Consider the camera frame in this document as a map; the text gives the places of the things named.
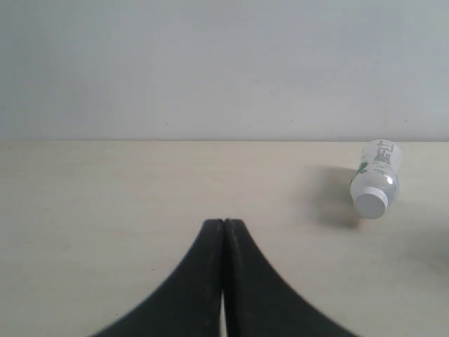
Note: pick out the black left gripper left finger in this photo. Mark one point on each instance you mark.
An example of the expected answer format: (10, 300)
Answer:
(188, 302)

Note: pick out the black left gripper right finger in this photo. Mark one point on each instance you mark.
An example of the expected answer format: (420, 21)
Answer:
(257, 301)

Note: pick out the clear bottle green kiwi label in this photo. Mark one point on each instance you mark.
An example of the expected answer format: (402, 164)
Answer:
(374, 187)

